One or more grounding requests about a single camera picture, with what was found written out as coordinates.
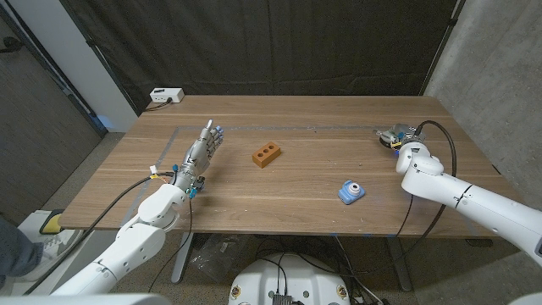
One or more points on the white table leg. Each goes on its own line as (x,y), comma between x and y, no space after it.
(182,256)

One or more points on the white power strip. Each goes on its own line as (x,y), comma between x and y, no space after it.
(166,95)

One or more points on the blue toy camera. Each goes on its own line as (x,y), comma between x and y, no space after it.
(351,191)

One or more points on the grey table leg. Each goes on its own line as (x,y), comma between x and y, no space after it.
(400,262)

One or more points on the black backdrop curtain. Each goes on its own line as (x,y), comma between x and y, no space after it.
(262,46)

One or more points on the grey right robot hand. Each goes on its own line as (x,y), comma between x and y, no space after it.
(400,133)

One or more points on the white robot torso base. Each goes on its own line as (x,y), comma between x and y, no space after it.
(289,281)

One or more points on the clear plastic bag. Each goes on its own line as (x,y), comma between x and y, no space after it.
(216,256)

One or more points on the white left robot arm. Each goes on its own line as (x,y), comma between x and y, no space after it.
(127,245)

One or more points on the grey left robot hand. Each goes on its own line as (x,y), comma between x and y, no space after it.
(199,154)

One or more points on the yellow black floor pedal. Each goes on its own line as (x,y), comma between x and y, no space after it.
(51,223)

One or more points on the person leg in jeans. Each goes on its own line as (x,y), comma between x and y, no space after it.
(14,254)

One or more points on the orange brick block with holes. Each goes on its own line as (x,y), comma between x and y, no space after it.
(266,154)

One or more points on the grey sneaker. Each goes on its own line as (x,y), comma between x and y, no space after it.
(51,250)

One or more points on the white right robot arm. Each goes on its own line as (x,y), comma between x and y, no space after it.
(466,199)

